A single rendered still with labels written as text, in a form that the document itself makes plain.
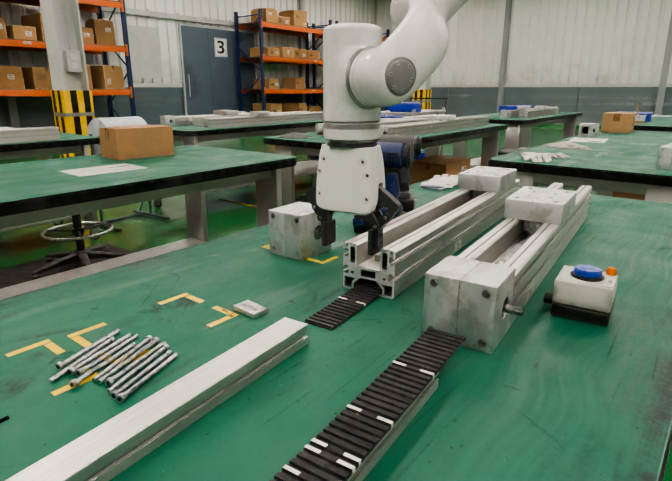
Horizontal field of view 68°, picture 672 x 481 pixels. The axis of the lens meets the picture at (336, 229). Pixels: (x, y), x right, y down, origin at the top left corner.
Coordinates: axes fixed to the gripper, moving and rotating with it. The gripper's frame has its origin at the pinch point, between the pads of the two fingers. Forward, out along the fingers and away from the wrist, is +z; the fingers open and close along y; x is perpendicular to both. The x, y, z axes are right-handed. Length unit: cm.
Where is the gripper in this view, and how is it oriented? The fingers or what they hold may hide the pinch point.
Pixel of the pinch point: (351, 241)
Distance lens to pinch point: 78.7
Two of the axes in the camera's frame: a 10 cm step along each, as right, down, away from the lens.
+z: 0.0, 9.6, 2.7
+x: 5.5, -2.2, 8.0
